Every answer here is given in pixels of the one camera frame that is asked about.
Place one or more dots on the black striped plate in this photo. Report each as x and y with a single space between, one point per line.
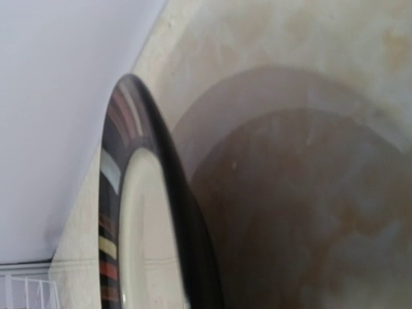
133 121

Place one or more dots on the white wire dish rack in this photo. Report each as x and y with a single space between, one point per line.
26 292

